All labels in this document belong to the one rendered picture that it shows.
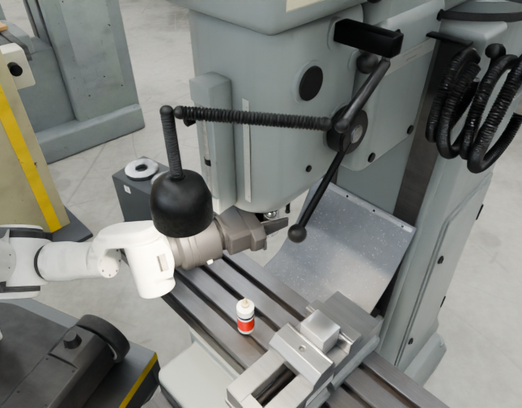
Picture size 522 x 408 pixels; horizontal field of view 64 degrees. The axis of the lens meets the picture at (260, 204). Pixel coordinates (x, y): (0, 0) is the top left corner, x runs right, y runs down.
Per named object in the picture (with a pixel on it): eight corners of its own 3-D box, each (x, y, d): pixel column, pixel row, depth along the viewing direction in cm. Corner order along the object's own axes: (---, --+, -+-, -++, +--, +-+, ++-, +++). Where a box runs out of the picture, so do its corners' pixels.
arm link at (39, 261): (111, 285, 78) (30, 286, 84) (112, 230, 80) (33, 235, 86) (68, 288, 68) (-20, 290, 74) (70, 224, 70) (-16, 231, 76)
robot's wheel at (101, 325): (81, 350, 151) (64, 317, 138) (91, 338, 155) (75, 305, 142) (127, 371, 145) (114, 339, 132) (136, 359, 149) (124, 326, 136)
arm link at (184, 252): (193, 225, 70) (125, 248, 66) (207, 282, 73) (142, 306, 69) (176, 210, 80) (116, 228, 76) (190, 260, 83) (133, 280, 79)
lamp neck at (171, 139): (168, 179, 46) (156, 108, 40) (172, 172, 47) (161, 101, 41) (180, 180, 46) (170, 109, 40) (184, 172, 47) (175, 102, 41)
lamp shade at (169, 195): (143, 234, 48) (133, 192, 44) (164, 194, 54) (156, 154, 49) (205, 241, 47) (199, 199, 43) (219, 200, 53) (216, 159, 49)
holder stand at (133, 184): (178, 256, 118) (168, 201, 105) (125, 225, 127) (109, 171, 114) (206, 231, 125) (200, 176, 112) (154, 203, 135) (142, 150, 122)
